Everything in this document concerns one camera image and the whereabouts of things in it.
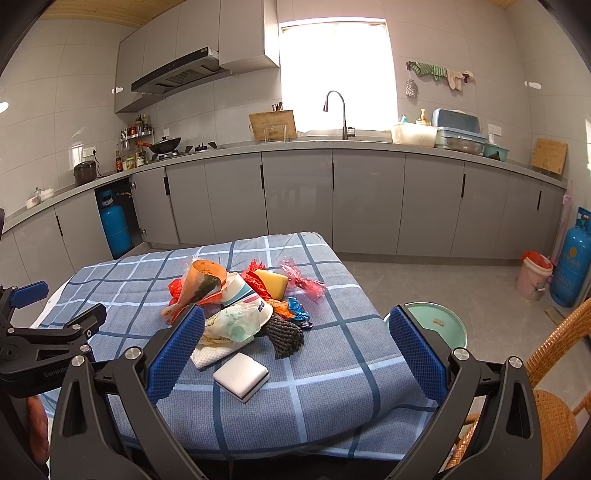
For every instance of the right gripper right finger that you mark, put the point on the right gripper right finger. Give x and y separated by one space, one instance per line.
486 425

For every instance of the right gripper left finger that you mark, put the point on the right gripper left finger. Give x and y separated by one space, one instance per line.
106 423

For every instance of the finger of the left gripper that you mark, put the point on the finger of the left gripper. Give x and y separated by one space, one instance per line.
60 329
21 297

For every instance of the white cloth rag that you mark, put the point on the white cloth rag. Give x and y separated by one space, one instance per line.
205 355

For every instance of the white black sponge block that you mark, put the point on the white black sponge block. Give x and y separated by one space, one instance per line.
241 376

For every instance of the orange plastic wrapper cone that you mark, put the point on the orange plastic wrapper cone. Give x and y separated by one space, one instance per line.
202 284

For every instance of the white plastic bag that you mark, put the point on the white plastic bag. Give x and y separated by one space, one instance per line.
236 323

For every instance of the red plastic bag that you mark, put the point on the red plastic bag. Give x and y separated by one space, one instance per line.
254 282

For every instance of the dark knitted scrub cloth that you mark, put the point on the dark knitted scrub cloth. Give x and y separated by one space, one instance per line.
286 337

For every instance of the orange blue snack wrapper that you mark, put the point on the orange blue snack wrapper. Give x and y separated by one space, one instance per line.
292 311

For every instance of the yellow sponge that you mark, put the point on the yellow sponge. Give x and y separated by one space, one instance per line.
275 284

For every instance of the pink cellophane bag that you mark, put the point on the pink cellophane bag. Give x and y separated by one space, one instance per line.
311 288

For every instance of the striped paper cup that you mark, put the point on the striped paper cup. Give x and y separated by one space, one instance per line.
236 290

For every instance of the green round trash basin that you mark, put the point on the green round trash basin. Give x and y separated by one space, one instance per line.
444 321

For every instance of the grey kitchen cabinets counter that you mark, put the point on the grey kitchen cabinets counter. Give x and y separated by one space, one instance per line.
363 198

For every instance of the person left hand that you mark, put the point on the person left hand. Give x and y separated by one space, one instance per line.
38 430

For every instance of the wicker chair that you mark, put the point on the wicker chair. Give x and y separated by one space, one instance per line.
497 331

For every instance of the blue gas cylinder under counter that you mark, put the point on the blue gas cylinder under counter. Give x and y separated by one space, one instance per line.
114 224

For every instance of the rice cooker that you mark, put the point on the rice cooker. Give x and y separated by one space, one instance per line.
85 172

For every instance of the blue plaid tablecloth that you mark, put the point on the blue plaid tablecloth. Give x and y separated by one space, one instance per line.
347 392

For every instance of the pink bucket red lid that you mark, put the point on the pink bucket red lid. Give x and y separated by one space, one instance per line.
536 269

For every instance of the spice rack with bottles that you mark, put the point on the spice rack with bottles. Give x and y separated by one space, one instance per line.
132 150

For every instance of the blue gas cylinder right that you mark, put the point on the blue gas cylinder right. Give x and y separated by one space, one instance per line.
573 263

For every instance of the black wok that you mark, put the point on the black wok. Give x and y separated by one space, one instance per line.
164 146

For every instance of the range hood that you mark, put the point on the range hood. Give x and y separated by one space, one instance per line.
193 69

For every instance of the wooden cutting board right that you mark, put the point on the wooden cutting board right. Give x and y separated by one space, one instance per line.
549 155

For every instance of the wooden cutting board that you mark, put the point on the wooden cutting board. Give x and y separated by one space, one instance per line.
273 126
549 155

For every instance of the teal small basket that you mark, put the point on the teal small basket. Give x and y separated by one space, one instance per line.
496 152

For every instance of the wooden cutting board left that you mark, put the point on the wooden cutting board left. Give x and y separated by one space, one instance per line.
273 126

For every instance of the blue dish rack box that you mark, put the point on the blue dish rack box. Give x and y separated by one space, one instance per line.
458 131

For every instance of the white plastic container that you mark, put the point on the white plastic container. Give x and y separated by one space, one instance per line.
414 135

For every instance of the beige hanging gloves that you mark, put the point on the beige hanging gloves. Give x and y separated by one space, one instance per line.
457 79

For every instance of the hanging steel scrubber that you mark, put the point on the hanging steel scrubber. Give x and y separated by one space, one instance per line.
411 87

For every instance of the green striped hanging towel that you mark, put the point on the green striped hanging towel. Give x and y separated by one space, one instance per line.
436 72

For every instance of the pink mop handle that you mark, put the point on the pink mop handle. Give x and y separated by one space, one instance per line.
563 223

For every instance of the upper wall cabinets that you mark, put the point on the upper wall cabinets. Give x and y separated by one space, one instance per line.
245 34

